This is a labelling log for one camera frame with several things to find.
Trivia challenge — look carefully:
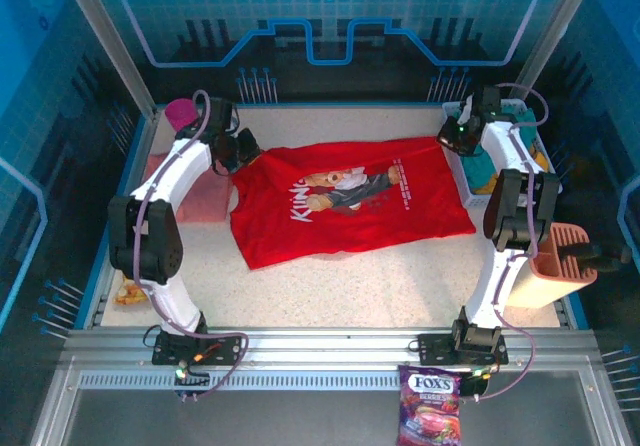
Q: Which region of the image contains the red printed t-shirt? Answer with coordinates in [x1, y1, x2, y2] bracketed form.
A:
[229, 135, 477, 271]

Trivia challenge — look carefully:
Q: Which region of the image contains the teal t-shirt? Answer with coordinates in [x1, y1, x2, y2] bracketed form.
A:
[459, 105, 536, 190]

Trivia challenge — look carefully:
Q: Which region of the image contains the folded pink t-shirt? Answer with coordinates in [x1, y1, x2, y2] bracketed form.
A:
[142, 151, 236, 225]

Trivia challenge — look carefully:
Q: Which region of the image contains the magenta plastic goblet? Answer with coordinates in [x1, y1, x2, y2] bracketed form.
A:
[164, 98, 199, 132]

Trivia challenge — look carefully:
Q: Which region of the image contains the white plastic basket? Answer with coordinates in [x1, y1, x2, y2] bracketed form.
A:
[440, 98, 564, 211]

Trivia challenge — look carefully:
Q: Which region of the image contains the mustard yellow t-shirt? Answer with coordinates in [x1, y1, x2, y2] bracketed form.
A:
[472, 148, 551, 195]

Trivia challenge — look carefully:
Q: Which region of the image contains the terracotta plastic utensil holder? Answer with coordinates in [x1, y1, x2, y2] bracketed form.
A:
[504, 220, 599, 310]

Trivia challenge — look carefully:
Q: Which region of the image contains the yellow chips bag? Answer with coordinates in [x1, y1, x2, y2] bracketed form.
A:
[113, 273, 151, 307]

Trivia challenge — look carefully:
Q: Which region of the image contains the black utensil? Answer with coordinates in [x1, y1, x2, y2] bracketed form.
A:
[557, 240, 634, 273]

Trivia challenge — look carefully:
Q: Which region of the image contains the purple Fox's candy bag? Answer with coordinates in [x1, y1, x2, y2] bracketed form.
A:
[396, 364, 464, 446]

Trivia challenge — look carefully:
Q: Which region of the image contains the aluminium frame post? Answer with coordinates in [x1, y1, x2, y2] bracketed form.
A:
[55, 0, 157, 120]
[508, 0, 604, 100]

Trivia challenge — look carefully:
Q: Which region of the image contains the aluminium side rail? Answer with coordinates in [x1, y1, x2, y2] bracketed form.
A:
[74, 115, 156, 330]

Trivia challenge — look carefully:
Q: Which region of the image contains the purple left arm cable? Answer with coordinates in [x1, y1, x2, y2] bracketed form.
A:
[130, 89, 250, 402]

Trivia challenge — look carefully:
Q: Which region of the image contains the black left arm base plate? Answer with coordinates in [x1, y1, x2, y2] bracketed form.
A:
[151, 332, 245, 367]

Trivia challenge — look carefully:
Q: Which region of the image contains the aluminium frame rail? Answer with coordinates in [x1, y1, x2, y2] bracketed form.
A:
[62, 326, 601, 367]

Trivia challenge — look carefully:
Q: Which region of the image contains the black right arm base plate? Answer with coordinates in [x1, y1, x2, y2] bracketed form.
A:
[417, 332, 509, 367]

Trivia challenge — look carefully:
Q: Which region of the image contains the slotted grey cable duct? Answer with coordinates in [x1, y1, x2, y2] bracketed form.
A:
[78, 370, 506, 392]

